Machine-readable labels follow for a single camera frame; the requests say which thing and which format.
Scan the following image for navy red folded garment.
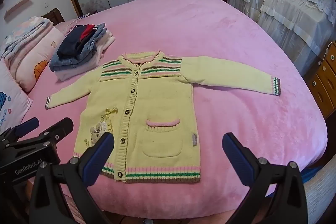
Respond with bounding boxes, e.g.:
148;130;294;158
57;24;97;60

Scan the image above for yellow wooden drawer cabinet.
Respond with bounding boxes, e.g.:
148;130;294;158
307;42;336;119

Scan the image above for folded pale pink garment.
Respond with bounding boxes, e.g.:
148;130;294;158
55;30;116;81

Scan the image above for pink pillow with orange print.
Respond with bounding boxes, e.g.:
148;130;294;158
9;27;64;93

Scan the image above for lace-covered sofa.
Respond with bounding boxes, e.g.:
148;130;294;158
228;0;335;75

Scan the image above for folded blue jeans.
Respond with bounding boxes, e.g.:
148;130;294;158
49;23;107;72

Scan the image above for yellow knitted striped cardigan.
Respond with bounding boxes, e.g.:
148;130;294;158
45;51;281;184

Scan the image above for pink wall shelf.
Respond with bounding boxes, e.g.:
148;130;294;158
3;0;30;19

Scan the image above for dark wooden headboard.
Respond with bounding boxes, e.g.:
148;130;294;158
42;8;64;26

